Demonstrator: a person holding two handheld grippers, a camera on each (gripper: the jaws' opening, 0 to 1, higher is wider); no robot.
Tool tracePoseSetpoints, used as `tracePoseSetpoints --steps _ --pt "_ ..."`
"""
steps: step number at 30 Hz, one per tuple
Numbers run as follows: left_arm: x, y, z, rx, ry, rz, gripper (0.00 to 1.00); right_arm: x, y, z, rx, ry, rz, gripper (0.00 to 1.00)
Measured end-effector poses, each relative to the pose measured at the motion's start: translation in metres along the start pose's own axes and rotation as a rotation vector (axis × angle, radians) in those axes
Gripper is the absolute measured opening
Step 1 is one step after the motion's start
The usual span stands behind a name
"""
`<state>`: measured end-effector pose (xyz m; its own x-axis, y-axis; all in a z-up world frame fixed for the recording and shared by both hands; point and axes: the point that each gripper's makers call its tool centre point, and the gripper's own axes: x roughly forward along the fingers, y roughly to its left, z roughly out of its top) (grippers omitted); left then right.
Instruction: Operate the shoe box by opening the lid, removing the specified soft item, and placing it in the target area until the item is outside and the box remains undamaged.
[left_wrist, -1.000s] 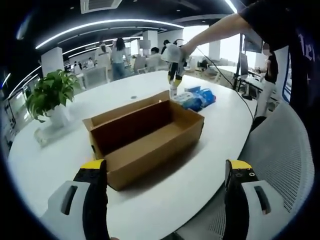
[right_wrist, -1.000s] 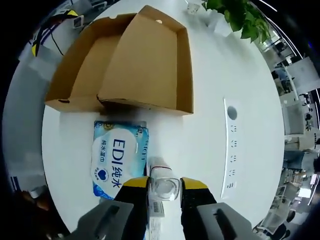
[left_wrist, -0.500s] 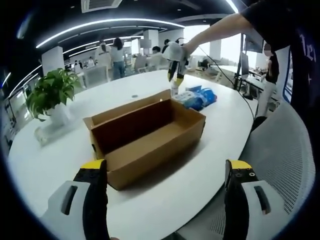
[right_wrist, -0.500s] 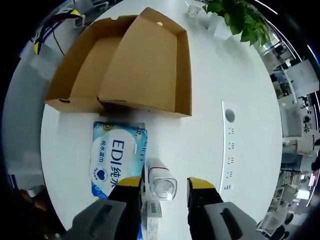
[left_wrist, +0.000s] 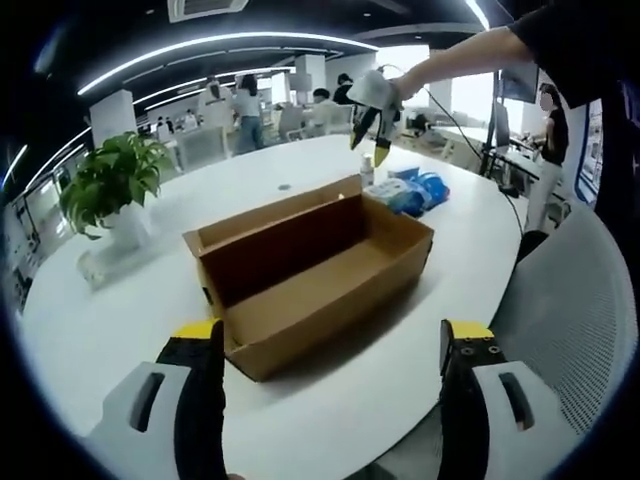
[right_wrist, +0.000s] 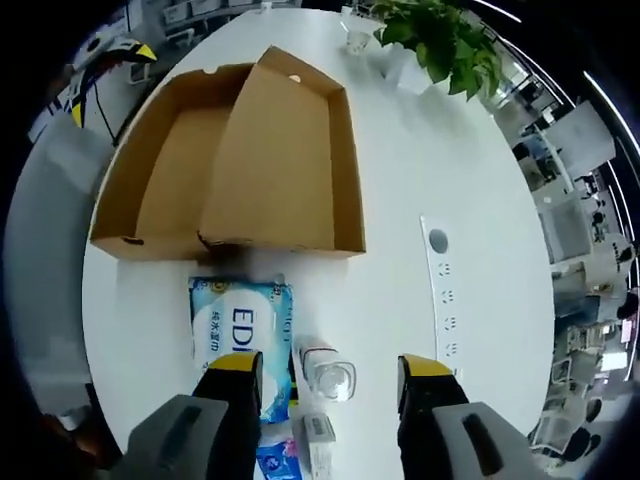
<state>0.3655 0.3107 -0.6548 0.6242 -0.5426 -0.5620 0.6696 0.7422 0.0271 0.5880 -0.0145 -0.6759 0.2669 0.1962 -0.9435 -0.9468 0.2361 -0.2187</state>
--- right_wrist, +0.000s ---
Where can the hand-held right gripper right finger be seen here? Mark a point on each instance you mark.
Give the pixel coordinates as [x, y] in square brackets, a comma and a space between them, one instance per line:
[430, 400]

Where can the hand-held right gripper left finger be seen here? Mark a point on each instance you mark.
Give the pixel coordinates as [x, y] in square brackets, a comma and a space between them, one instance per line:
[230, 395]

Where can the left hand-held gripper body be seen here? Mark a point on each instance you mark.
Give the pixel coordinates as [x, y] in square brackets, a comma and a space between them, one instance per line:
[95, 46]

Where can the white soft wet wipes pack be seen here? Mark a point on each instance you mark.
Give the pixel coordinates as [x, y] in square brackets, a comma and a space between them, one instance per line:
[225, 320]

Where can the blue soft tissue pack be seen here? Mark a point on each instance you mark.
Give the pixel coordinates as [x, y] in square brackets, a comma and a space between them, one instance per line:
[275, 460]

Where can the small white bottle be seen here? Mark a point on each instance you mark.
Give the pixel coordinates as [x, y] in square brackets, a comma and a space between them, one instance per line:
[330, 380]

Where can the long white carton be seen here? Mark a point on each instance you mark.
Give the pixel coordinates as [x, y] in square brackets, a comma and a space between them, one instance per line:
[320, 450]

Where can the brown cardboard shoe box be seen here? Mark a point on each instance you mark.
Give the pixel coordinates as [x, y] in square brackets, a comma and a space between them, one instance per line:
[275, 165]

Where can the white table socket strip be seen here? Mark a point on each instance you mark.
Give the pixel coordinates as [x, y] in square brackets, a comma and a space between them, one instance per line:
[445, 300]

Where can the grey mesh office chair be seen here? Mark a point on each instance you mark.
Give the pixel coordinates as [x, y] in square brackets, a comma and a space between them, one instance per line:
[40, 250]

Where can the clear glass cup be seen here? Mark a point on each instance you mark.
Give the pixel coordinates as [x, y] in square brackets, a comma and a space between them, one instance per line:
[357, 40]

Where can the green potted plant white pot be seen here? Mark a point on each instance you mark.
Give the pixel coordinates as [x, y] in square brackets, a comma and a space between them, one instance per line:
[440, 35]

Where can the blue white wall poster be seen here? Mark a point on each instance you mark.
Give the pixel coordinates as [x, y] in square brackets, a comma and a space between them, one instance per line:
[47, 122]

